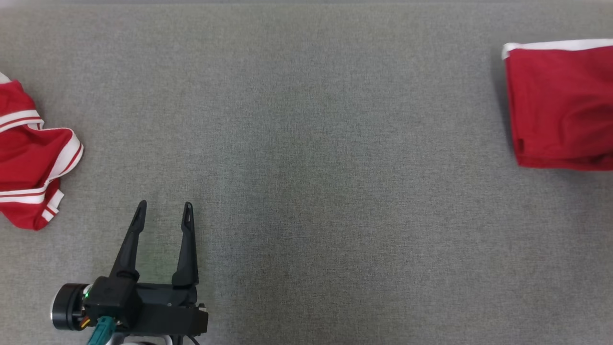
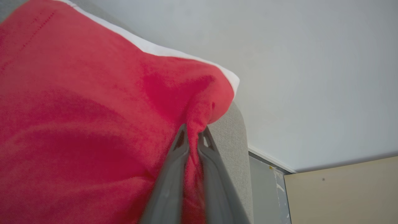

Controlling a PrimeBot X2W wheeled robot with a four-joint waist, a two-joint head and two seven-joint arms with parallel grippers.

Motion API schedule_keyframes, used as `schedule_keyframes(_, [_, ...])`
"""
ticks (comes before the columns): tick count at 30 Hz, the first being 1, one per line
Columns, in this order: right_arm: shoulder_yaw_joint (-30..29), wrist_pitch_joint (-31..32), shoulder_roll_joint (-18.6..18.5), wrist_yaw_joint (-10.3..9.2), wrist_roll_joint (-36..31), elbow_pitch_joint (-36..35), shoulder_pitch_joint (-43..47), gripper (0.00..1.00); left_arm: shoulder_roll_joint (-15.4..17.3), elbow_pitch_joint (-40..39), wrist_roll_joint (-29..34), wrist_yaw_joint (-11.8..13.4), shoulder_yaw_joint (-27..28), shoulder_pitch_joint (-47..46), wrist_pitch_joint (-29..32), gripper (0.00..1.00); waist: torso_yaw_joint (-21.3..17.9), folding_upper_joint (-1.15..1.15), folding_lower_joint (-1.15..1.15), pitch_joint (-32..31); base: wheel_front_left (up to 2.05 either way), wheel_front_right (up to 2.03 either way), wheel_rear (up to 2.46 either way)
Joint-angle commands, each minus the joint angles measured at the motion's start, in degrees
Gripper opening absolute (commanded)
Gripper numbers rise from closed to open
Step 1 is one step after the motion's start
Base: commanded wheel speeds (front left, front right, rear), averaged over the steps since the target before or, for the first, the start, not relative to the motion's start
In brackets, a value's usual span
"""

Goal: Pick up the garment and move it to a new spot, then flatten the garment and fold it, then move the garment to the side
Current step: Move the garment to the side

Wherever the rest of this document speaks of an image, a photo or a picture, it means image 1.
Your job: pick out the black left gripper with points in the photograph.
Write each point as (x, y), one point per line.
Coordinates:
(172, 314)

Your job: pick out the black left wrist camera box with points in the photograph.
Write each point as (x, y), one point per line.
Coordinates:
(112, 299)

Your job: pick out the red shorts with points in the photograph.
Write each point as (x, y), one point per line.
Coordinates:
(560, 105)

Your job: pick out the red white striped jersey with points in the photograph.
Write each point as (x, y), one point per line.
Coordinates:
(24, 163)

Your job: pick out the teal left camera connector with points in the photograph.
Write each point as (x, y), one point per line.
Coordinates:
(101, 331)

